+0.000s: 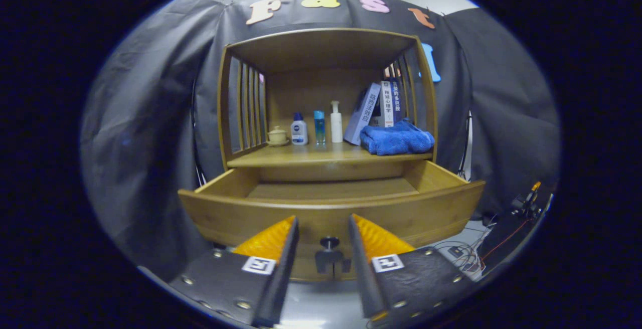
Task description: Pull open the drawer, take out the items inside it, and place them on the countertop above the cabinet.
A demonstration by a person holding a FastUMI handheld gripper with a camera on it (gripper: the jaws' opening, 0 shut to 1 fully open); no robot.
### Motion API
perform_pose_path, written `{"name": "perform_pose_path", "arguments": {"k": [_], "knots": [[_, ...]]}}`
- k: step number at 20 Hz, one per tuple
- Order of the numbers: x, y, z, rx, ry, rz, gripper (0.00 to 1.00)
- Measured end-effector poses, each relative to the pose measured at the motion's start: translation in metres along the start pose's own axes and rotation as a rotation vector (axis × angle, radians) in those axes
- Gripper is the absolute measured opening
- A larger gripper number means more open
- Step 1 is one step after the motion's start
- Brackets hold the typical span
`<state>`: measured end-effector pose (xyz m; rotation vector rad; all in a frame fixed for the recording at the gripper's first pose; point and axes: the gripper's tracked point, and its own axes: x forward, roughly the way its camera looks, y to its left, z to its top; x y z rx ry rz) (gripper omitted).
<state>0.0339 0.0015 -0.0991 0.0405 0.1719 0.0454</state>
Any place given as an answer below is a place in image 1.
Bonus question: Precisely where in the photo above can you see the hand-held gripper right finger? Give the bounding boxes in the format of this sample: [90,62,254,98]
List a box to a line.
[349,213,476,325]

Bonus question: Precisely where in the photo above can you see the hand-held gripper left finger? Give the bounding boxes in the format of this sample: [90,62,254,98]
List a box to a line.
[168,215,300,328]

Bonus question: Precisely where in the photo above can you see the black drawer knob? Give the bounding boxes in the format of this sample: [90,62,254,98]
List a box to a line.
[314,236,352,274]

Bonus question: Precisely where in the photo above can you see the wooden drawer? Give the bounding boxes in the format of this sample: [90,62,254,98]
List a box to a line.
[178,160,486,282]

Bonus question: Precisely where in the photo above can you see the wooden countertop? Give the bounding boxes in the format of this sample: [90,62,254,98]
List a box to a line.
[228,141,434,168]

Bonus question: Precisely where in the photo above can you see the wooden cabinet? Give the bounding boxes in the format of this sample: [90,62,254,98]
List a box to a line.
[217,28,438,184]

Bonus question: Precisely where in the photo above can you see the beige lidded tea cup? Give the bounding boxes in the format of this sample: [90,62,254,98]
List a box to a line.
[267,126,290,147]

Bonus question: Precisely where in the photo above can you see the folded blue towel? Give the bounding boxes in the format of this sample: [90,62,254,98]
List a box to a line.
[360,118,436,156]

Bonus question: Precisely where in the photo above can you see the white bottle with blue cap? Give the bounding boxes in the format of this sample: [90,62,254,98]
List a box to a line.
[291,112,308,145]

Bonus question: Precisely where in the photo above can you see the white pump bottle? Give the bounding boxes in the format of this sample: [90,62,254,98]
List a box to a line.
[330,100,343,143]

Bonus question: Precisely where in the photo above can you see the pale blue book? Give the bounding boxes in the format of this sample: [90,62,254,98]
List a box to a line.
[344,83,382,146]

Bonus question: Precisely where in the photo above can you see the black equipment with orange clip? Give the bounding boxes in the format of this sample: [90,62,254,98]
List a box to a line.
[479,181,555,274]

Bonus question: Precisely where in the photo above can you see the white spine book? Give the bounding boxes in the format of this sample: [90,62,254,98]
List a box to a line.
[374,80,395,128]

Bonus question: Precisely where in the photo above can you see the dark blue book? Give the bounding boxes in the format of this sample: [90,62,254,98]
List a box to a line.
[391,80,403,124]

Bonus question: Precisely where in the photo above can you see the tangled floor cables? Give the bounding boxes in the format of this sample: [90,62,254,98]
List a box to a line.
[431,221,497,277]

